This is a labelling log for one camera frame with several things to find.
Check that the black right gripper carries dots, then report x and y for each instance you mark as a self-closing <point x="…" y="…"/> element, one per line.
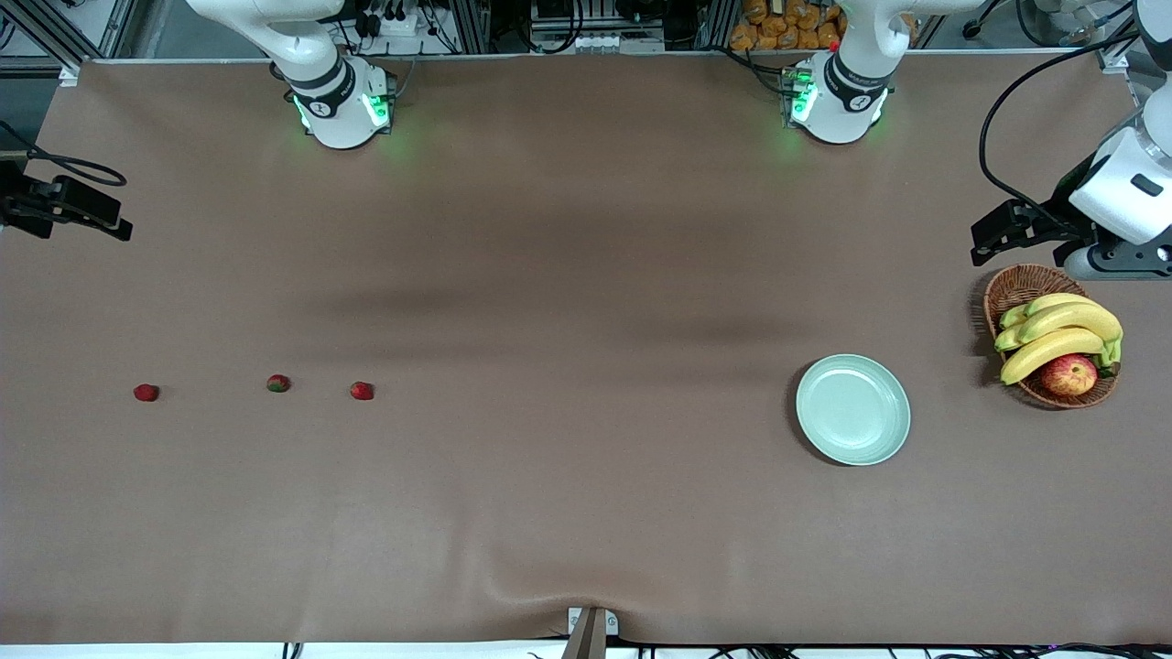
<point x="20" y="206"/>

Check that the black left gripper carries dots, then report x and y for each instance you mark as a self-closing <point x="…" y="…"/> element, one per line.
<point x="1065" y="207"/>

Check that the red toy strawberry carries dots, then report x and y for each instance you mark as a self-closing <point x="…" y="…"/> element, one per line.
<point x="362" y="391"/>
<point x="146" y="393"/>
<point x="277" y="383"/>

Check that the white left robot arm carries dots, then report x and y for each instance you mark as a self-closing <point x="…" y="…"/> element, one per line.
<point x="838" y="114"/>

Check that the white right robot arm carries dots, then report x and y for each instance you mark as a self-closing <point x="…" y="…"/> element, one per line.
<point x="339" y="119"/>

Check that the light green round plate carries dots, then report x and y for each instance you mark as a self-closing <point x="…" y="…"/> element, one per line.
<point x="851" y="410"/>

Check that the brown wicker basket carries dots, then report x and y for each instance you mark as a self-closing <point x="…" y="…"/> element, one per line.
<point x="1025" y="284"/>

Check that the yellow banana bunch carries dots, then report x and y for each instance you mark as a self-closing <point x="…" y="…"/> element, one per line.
<point x="1062" y="320"/>

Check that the red yellow apple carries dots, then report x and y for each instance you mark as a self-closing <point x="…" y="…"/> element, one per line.
<point x="1068" y="376"/>

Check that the orange snack bag pile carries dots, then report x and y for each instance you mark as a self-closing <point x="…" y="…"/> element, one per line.
<point x="778" y="27"/>

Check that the white power strip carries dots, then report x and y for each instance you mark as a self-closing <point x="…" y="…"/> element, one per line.
<point x="394" y="26"/>

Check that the brown table cover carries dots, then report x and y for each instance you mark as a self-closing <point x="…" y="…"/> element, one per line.
<point x="586" y="275"/>

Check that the white terminal strip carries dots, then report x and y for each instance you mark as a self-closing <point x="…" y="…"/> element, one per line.
<point x="595" y="42"/>

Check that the aluminium frame profile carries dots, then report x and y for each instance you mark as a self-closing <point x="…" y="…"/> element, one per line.
<point x="1115" y="57"/>
<point x="50" y="37"/>

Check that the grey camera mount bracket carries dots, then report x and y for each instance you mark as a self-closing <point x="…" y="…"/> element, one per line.
<point x="591" y="636"/>

